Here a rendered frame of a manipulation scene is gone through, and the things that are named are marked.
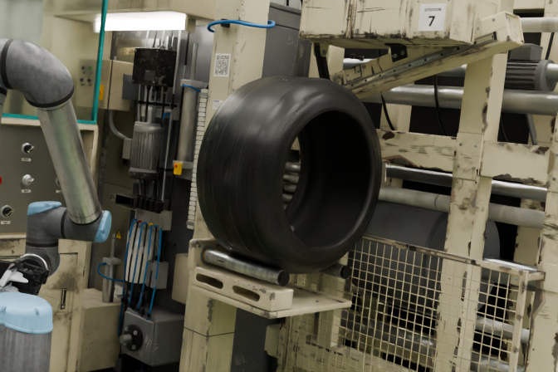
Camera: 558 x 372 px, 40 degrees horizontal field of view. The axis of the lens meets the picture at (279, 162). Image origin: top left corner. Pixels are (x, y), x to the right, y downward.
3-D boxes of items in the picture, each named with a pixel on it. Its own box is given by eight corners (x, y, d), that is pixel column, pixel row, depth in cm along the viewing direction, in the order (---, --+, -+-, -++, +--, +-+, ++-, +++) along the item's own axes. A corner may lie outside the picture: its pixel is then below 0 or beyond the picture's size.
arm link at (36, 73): (69, 31, 176) (117, 222, 225) (17, 28, 177) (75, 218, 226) (51, 63, 168) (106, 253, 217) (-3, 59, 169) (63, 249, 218)
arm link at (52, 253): (31, 240, 225) (28, 273, 226) (18, 247, 213) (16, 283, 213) (63, 242, 226) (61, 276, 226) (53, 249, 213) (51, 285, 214)
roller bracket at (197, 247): (185, 269, 244) (188, 238, 243) (274, 262, 272) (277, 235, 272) (192, 271, 241) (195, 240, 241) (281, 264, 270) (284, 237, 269)
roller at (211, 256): (200, 261, 245) (202, 247, 244) (211, 261, 248) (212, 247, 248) (278, 286, 220) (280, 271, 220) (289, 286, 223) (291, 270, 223)
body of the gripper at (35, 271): (41, 272, 197) (52, 263, 209) (8, 261, 196) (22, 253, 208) (31, 301, 197) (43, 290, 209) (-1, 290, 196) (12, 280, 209)
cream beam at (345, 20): (296, 38, 265) (301, -5, 264) (343, 49, 283) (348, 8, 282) (448, 39, 223) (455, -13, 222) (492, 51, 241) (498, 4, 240)
